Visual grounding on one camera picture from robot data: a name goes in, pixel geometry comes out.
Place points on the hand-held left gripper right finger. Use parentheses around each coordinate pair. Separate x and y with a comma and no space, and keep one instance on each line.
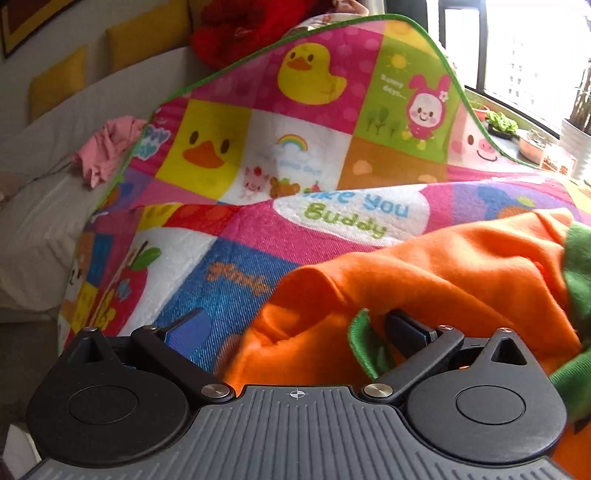
(406,333)

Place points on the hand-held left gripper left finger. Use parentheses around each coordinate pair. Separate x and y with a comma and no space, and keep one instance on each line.
(187,333)

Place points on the orange garment with green trim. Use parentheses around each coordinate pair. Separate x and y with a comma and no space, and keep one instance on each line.
(438,277)

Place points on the white covered sofa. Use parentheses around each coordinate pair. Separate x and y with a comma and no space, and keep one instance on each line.
(37,230)

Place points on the pink garment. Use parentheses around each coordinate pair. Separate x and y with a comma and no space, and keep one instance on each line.
(108,147)

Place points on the colourful cartoon printed play mat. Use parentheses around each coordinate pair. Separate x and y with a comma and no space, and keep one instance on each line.
(300,138)

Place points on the small printed sign card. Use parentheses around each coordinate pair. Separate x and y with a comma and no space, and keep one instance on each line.
(558,164)

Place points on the round pot with small plant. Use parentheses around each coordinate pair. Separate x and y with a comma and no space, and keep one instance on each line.
(535,145)

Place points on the green succulent in black pot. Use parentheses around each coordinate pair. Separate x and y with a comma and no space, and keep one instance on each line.
(502,124)

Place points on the small plant in red pot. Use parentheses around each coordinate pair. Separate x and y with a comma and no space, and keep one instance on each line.
(479,110)

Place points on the white ribbed vase with plant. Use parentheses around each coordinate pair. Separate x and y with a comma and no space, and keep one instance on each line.
(577,143)

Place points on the yellow cushion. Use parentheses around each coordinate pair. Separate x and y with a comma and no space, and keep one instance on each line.
(57,85)
(147,34)

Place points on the red plush toy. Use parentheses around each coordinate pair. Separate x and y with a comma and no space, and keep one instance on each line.
(240,32)

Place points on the framed wall picture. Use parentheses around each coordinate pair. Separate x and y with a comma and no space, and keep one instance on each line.
(27,18)

